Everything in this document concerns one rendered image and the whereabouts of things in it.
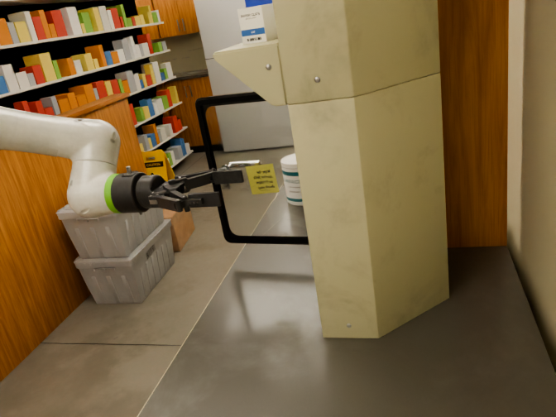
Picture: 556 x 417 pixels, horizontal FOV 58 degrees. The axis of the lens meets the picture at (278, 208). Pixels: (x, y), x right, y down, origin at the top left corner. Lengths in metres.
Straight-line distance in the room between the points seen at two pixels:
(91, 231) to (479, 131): 2.44
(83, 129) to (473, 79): 0.88
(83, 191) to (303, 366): 0.62
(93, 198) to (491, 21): 0.94
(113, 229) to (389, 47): 2.45
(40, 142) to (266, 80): 0.60
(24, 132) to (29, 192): 1.99
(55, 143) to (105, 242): 1.97
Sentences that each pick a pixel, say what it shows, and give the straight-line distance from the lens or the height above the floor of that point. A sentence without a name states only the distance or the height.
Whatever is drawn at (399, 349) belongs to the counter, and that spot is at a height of 0.94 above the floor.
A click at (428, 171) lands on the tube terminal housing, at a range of 0.99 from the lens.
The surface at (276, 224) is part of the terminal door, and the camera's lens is 1.31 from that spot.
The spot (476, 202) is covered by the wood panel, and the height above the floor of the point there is 1.06.
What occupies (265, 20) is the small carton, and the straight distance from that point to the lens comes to 0.94.
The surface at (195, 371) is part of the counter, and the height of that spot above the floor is 0.94.
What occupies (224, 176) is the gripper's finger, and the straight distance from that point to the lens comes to 1.16.
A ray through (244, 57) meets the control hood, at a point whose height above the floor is 1.50.
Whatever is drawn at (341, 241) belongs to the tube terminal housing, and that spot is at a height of 1.15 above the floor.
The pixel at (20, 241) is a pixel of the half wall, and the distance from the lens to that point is 3.16.
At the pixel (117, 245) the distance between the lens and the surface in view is 3.16.
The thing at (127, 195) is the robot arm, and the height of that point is 1.24.
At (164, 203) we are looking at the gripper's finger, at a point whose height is 1.23.
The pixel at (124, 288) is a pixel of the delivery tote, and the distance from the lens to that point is 3.30.
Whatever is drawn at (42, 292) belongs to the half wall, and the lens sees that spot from 3.29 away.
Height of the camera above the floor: 1.56
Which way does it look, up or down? 21 degrees down
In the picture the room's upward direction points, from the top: 10 degrees counter-clockwise
